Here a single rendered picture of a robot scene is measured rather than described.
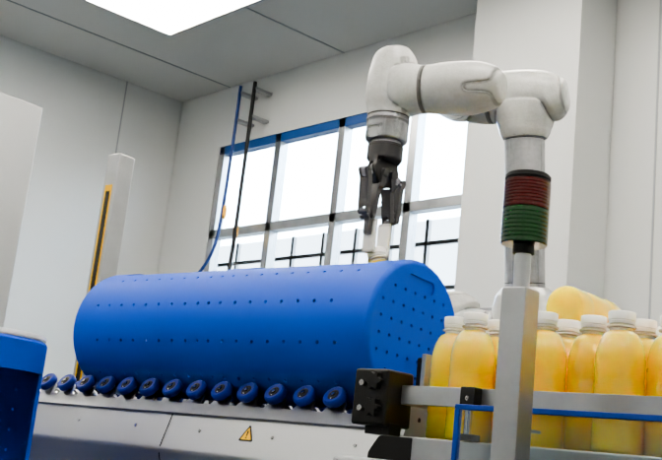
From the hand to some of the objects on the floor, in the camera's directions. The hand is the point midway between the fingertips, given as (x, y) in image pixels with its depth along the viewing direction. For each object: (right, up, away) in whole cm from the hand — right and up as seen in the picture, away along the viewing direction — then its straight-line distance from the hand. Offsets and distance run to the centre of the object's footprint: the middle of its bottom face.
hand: (376, 238), depth 215 cm
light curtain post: (-92, -142, +73) cm, 184 cm away
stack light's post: (+4, -111, -99) cm, 149 cm away
